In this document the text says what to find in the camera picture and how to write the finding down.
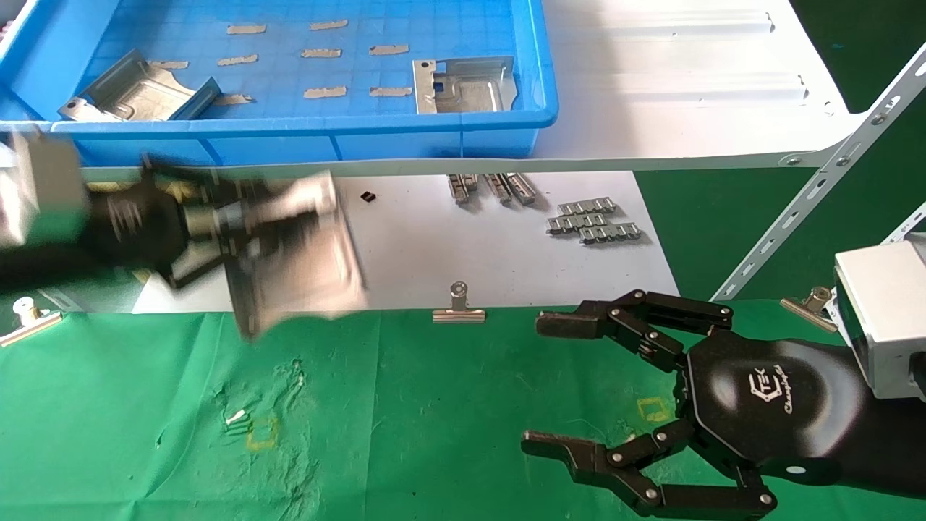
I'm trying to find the silver binder clip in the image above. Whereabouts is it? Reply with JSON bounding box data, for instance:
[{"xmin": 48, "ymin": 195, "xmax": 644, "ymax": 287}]
[
  {"xmin": 432, "ymin": 281, "xmax": 486, "ymax": 323},
  {"xmin": 0, "ymin": 296, "xmax": 64, "ymax": 349},
  {"xmin": 780, "ymin": 286, "xmax": 840, "ymax": 334}
]

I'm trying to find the white metal shelf panel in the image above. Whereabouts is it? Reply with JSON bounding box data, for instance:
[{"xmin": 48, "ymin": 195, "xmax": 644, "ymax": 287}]
[{"xmin": 0, "ymin": 0, "xmax": 863, "ymax": 185}]

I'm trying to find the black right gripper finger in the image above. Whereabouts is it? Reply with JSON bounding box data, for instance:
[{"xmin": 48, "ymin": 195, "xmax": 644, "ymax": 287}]
[
  {"xmin": 521, "ymin": 420, "xmax": 779, "ymax": 520},
  {"xmin": 536, "ymin": 289, "xmax": 734, "ymax": 374}
]

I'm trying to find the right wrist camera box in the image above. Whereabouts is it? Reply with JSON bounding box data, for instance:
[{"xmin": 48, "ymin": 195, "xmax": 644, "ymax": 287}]
[{"xmin": 825, "ymin": 233, "xmax": 926, "ymax": 402}]

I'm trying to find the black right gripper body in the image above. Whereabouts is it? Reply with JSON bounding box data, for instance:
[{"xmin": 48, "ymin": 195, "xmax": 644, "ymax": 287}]
[{"xmin": 680, "ymin": 339, "xmax": 870, "ymax": 487}]

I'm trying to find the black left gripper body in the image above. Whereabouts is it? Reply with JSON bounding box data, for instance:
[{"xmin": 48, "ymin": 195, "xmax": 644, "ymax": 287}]
[{"xmin": 87, "ymin": 177, "xmax": 193, "ymax": 280}]

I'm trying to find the stamped metal bracket part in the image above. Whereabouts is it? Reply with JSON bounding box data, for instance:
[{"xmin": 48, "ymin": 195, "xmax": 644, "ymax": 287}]
[
  {"xmin": 412, "ymin": 56, "xmax": 518, "ymax": 115},
  {"xmin": 223, "ymin": 171, "xmax": 367, "ymax": 341},
  {"xmin": 58, "ymin": 49, "xmax": 221, "ymax": 122}
]

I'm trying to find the grey connector strip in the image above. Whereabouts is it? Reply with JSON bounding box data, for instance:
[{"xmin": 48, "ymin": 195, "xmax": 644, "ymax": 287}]
[
  {"xmin": 546, "ymin": 213, "xmax": 608, "ymax": 235},
  {"xmin": 578, "ymin": 223, "xmax": 642, "ymax": 245},
  {"xmin": 557, "ymin": 198, "xmax": 617, "ymax": 217}
]

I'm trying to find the blue plastic tray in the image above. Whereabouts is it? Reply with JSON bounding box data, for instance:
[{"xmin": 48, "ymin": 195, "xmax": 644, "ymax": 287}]
[{"xmin": 0, "ymin": 0, "xmax": 559, "ymax": 167}]

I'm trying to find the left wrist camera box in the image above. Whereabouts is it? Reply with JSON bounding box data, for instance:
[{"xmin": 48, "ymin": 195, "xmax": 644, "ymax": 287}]
[{"xmin": 0, "ymin": 130, "xmax": 89, "ymax": 248}]

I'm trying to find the long white perforated brace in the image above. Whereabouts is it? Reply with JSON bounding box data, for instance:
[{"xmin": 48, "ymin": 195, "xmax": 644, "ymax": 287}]
[{"xmin": 713, "ymin": 40, "xmax": 926, "ymax": 302}]

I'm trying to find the short white perforated brace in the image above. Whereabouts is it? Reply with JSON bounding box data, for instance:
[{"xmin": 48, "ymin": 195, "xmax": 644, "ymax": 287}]
[{"xmin": 879, "ymin": 203, "xmax": 926, "ymax": 247}]

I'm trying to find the green cloth mat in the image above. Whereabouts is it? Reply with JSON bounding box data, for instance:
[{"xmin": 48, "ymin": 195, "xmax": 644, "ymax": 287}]
[{"xmin": 0, "ymin": 299, "xmax": 926, "ymax": 521}]

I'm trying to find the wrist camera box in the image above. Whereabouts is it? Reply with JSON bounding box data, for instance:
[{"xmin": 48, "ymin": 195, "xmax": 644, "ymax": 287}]
[
  {"xmin": 0, "ymin": 130, "xmax": 89, "ymax": 248},
  {"xmin": 825, "ymin": 233, "xmax": 926, "ymax": 402}
]

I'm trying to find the yellow cloth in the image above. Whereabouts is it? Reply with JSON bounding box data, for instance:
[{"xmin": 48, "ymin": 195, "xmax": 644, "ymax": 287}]
[{"xmin": 85, "ymin": 181, "xmax": 200, "ymax": 284}]

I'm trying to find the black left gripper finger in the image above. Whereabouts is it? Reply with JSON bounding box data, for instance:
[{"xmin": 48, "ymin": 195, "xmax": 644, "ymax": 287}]
[
  {"xmin": 170, "ymin": 237, "xmax": 244, "ymax": 290},
  {"xmin": 141, "ymin": 156, "xmax": 277, "ymax": 218}
]

